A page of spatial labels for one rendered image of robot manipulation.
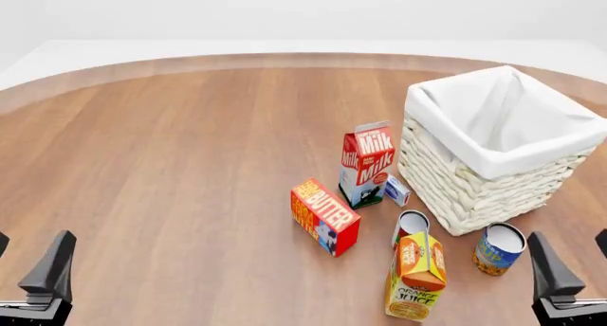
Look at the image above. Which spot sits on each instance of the white woven basket with liner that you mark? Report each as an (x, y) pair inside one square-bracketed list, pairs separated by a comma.
[(479, 184)]

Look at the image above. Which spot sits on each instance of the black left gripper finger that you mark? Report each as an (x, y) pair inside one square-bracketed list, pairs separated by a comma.
[(3, 242), (54, 269)]

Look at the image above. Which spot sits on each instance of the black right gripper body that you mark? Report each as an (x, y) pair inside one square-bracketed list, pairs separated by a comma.
[(569, 313)]

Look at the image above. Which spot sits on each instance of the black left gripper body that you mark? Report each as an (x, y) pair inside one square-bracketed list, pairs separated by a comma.
[(42, 313)]

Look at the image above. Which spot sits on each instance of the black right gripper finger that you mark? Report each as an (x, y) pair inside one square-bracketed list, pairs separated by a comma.
[(603, 244), (550, 272)]

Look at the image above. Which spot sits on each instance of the blue and yellow soup can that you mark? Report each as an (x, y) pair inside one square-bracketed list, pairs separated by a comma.
[(498, 251)]

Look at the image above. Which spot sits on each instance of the orange juice carton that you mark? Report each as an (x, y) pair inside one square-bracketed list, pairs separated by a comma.
[(415, 280)]

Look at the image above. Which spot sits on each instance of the red and white milk carton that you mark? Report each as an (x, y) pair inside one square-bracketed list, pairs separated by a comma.
[(367, 162)]

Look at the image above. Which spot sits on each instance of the red and yellow butter box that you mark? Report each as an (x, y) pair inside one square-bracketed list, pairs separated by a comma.
[(327, 216)]

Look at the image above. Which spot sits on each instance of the small blue and white box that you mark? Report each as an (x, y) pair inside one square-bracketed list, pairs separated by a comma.
[(397, 192)]

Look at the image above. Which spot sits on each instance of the red tin can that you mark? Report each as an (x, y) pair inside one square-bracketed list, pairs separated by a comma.
[(410, 224)]

